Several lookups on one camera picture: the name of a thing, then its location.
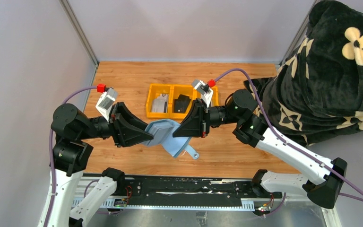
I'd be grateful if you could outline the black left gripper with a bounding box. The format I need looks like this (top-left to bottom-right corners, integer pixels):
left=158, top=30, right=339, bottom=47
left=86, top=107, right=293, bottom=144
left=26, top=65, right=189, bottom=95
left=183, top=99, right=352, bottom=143
left=79, top=100, right=155, bottom=145

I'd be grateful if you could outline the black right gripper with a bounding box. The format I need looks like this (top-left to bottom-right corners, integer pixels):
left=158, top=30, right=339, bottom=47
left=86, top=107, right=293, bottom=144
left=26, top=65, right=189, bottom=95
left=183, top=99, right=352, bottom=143
left=172, top=98, right=242, bottom=139

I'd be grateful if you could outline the blue leather card holder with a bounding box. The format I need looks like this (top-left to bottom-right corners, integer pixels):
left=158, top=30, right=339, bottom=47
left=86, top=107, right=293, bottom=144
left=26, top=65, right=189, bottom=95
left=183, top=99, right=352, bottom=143
left=141, top=119, right=199, bottom=159

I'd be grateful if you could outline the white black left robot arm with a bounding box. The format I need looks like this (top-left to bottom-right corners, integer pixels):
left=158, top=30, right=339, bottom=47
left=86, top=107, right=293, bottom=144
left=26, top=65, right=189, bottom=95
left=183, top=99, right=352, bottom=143
left=38, top=102, right=153, bottom=227

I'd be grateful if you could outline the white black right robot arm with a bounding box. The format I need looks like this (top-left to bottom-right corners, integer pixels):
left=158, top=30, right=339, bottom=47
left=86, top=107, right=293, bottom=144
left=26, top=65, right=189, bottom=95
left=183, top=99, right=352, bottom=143
left=173, top=89, right=347, bottom=209

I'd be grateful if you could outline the black card in tray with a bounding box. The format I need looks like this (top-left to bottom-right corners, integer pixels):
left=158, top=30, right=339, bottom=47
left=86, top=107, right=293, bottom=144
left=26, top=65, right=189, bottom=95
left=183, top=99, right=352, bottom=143
left=173, top=94, right=191, bottom=114

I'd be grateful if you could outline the yellow plastic compartment tray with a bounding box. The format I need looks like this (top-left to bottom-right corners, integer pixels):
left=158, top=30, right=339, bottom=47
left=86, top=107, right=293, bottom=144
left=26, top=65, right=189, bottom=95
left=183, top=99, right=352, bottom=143
left=146, top=84, right=201, bottom=120

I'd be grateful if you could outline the black floral fleece blanket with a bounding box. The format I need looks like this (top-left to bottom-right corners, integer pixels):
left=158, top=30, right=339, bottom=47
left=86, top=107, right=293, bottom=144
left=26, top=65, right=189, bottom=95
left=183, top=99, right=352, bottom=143
left=244, top=0, right=363, bottom=146

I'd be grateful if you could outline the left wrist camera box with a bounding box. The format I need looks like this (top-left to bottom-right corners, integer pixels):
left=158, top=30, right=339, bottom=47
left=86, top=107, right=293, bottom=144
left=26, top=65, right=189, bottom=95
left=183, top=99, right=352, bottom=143
left=95, top=87, right=118, bottom=122

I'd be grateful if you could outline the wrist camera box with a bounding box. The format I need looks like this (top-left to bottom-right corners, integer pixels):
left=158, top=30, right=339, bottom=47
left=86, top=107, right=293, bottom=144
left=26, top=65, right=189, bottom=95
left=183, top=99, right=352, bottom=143
left=191, top=79, right=216, bottom=107
left=95, top=87, right=118, bottom=122

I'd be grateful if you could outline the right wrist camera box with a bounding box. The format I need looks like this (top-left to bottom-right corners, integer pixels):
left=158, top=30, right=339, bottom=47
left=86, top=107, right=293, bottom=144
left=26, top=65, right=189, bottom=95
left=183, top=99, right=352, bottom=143
left=191, top=79, right=216, bottom=107

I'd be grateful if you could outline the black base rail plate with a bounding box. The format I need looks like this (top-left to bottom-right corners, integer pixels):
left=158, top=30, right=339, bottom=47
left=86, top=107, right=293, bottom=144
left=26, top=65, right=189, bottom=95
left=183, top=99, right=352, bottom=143
left=112, top=175, right=283, bottom=208

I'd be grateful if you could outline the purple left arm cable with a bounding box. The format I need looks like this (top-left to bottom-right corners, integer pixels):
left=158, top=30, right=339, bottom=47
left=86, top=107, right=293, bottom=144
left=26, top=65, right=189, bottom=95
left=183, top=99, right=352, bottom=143
left=43, top=86, right=99, bottom=227

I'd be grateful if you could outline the aluminium frame post right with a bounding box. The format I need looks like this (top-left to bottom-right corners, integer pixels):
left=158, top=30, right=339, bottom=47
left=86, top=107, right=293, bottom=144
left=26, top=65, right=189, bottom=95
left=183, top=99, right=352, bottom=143
left=279, top=14, right=309, bottom=66

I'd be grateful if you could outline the aluminium frame post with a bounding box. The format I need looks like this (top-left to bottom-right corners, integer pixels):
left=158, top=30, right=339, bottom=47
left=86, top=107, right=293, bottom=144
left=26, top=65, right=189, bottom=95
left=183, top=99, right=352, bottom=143
left=59, top=0, right=99, bottom=69
left=279, top=14, right=309, bottom=66

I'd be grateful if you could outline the aluminium frame post left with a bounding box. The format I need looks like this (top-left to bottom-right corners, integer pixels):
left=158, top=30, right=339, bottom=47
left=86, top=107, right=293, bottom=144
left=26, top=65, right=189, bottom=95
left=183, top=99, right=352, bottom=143
left=59, top=0, right=99, bottom=69

